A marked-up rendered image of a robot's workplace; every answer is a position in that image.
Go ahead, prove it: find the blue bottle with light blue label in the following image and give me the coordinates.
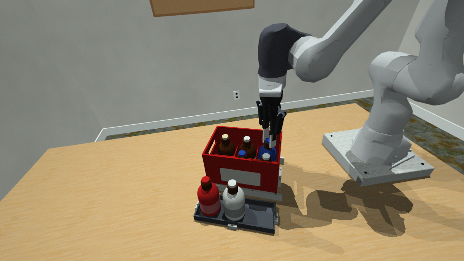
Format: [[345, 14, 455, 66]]
[[258, 138, 277, 161]]

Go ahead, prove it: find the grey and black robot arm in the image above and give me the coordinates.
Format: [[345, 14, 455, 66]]
[[258, 0, 464, 169]]

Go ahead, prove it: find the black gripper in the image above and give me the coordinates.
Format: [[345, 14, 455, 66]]
[[256, 90, 287, 148]]

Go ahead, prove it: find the brown bottle with white cap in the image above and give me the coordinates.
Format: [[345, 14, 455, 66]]
[[261, 153, 272, 162], [239, 136, 256, 159]]

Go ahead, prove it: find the brown glass bottle with cream cap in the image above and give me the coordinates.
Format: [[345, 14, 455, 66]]
[[218, 134, 235, 156]]

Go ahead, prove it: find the brown bottle with blue cap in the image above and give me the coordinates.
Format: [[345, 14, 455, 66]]
[[238, 150, 249, 159]]

